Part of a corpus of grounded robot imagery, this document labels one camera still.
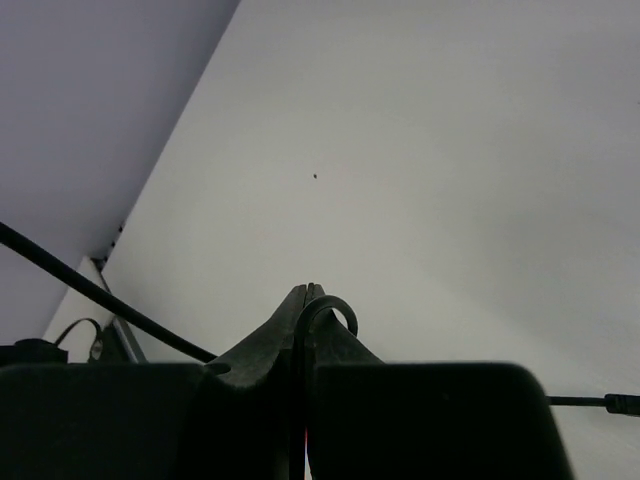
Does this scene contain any aluminium rail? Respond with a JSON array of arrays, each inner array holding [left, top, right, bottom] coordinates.
[[91, 258, 147, 364]]

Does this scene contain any thin black headphone cable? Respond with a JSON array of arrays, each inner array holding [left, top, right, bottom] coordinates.
[[0, 222, 640, 419]]

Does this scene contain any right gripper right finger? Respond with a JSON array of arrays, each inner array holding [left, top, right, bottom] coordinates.
[[302, 283, 382, 479]]

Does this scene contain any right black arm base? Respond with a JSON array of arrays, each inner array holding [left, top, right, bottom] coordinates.
[[1, 317, 132, 368]]

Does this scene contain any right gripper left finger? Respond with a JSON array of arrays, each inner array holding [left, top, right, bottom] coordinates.
[[210, 285, 306, 479]]

